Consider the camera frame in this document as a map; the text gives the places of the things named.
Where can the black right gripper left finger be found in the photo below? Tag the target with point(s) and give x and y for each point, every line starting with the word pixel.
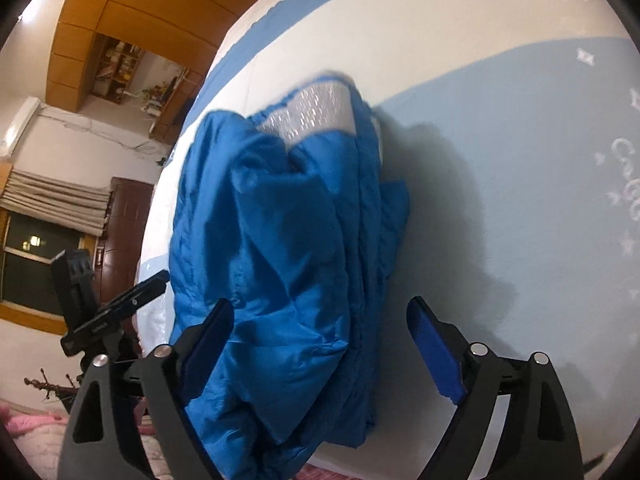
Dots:
pixel 102 439

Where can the finger of the black left gripper seen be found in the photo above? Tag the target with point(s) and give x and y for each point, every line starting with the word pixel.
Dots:
pixel 126 305

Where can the blue puffer jacket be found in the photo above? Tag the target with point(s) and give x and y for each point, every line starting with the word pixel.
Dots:
pixel 285 215

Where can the dark wooden door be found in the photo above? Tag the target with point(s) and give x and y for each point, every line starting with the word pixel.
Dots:
pixel 119 248

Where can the pink floral quilt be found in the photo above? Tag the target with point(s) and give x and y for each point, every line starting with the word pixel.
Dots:
pixel 39 437

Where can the window with blind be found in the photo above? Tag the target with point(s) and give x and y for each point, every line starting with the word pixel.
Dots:
pixel 41 217

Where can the white air conditioner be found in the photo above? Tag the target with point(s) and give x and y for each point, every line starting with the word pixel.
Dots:
pixel 12 133

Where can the blue and white bedsheet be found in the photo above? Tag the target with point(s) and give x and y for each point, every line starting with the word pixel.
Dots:
pixel 509 343

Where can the wooden wardrobe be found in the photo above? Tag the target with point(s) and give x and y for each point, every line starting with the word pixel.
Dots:
pixel 187 32

